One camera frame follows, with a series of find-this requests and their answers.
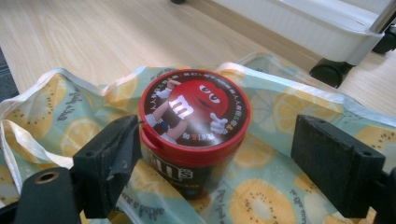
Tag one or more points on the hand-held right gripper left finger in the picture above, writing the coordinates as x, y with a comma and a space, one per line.
102, 161

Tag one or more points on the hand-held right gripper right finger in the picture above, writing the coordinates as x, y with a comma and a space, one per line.
336, 168

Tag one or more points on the fruit print shopping bag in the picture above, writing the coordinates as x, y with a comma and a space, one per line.
274, 183

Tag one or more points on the red-lidded candy jar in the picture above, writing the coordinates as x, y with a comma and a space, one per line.
193, 109

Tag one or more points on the white two-tier cart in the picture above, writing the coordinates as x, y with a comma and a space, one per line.
311, 28

